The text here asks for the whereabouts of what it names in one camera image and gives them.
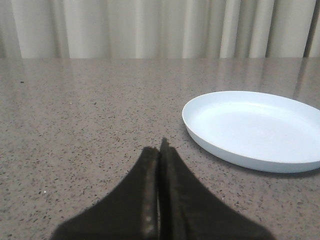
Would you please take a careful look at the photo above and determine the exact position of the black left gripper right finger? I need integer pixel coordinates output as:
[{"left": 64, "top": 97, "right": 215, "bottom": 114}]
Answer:
[{"left": 158, "top": 138, "right": 274, "bottom": 240}]

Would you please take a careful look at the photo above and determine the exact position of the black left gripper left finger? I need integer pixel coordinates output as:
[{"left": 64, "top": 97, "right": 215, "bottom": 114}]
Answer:
[{"left": 51, "top": 147, "right": 159, "bottom": 240}]

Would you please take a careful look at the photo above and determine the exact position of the light blue round plate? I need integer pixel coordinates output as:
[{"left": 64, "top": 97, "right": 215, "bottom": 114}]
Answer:
[{"left": 182, "top": 91, "right": 320, "bottom": 173}]

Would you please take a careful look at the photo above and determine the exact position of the white pleated curtain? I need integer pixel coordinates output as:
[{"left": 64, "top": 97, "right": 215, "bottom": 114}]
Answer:
[{"left": 0, "top": 0, "right": 320, "bottom": 59}]

